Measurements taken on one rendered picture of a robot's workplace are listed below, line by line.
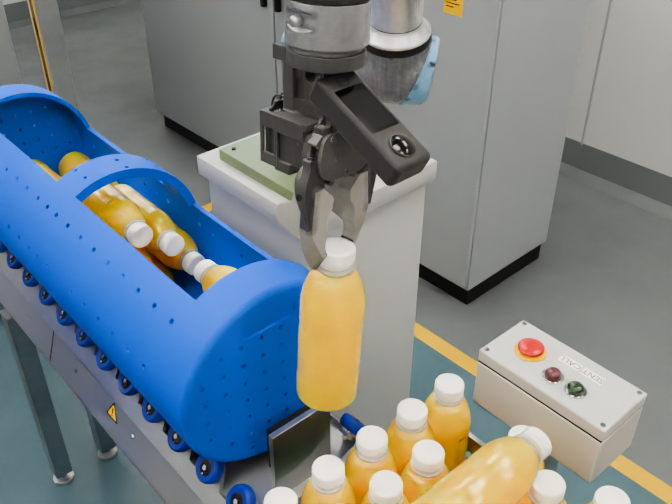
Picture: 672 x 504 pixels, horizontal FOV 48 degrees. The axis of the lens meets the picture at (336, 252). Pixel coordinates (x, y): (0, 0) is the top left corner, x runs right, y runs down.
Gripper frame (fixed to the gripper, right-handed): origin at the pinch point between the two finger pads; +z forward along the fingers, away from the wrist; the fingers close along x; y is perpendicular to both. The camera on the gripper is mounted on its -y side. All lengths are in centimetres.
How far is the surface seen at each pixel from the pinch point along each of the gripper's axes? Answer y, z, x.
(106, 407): 48, 49, 2
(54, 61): 153, 24, -52
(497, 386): -6.0, 30.1, -28.0
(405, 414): -2.1, 27.6, -12.0
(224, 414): 16.3, 30.2, 2.3
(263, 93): 194, 67, -166
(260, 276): 18.1, 13.5, -5.9
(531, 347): -8.0, 24.4, -31.9
